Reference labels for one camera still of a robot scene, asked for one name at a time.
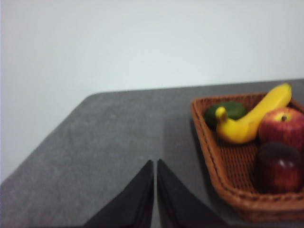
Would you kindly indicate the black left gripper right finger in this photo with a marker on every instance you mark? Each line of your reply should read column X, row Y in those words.
column 175, row 204

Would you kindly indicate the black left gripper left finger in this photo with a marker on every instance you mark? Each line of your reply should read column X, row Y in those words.
column 133, row 204

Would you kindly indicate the dark red plum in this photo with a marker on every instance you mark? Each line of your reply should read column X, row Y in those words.
column 278, row 168

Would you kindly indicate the brown wicker basket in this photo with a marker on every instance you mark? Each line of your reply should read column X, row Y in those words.
column 228, row 171

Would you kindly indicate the yellow banana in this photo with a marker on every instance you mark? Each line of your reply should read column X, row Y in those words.
column 240, row 130

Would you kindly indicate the green round fruit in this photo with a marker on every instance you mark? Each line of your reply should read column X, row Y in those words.
column 234, row 110

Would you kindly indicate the red apple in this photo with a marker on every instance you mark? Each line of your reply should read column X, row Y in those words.
column 282, row 130

